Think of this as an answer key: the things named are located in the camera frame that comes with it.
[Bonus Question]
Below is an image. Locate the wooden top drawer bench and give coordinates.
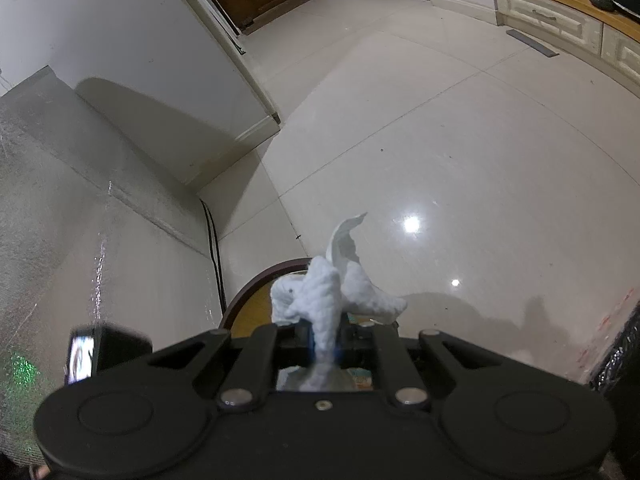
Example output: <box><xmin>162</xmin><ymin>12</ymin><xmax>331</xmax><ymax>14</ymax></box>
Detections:
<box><xmin>489</xmin><ymin>0</ymin><xmax>640</xmax><ymax>77</ymax></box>

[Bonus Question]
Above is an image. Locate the clear red printed plastic wrap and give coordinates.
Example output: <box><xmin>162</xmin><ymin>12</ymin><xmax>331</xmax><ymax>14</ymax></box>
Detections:
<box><xmin>574</xmin><ymin>287</ymin><xmax>638</xmax><ymax>378</ymax></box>

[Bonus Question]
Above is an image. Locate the black plastic bag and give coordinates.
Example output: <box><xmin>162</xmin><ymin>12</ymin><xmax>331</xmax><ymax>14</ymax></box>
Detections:
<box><xmin>589</xmin><ymin>302</ymin><xmax>640</xmax><ymax>397</ymax></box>

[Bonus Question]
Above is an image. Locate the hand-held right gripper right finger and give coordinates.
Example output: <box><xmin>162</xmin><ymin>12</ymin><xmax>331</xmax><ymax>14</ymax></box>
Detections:
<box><xmin>339</xmin><ymin>324</ymin><xmax>502</xmax><ymax>409</ymax></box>

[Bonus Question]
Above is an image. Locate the white tissue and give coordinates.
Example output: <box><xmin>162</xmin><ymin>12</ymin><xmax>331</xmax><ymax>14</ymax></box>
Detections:
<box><xmin>269</xmin><ymin>212</ymin><xmax>409</xmax><ymax>392</ymax></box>

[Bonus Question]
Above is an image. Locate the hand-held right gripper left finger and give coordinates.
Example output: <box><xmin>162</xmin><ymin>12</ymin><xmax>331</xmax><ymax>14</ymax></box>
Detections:
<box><xmin>147</xmin><ymin>322</ymin><xmax>315</xmax><ymax>409</ymax></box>

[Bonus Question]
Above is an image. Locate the grey floor strip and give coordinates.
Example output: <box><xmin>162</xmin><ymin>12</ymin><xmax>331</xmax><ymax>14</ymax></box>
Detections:
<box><xmin>505</xmin><ymin>28</ymin><xmax>560</xmax><ymax>59</ymax></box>

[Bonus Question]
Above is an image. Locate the silver covered platform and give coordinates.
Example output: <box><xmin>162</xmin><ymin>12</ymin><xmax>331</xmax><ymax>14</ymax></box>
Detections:
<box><xmin>0</xmin><ymin>66</ymin><xmax>227</xmax><ymax>466</ymax></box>

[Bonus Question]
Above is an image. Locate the yellow trash bin brown rim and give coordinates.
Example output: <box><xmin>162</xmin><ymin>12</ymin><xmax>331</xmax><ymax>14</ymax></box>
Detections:
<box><xmin>220</xmin><ymin>257</ymin><xmax>401</xmax><ymax>394</ymax></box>

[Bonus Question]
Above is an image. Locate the black floor cable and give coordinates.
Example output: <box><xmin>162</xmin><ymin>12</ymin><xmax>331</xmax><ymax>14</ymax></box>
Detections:
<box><xmin>199</xmin><ymin>199</ymin><xmax>229</xmax><ymax>312</ymax></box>

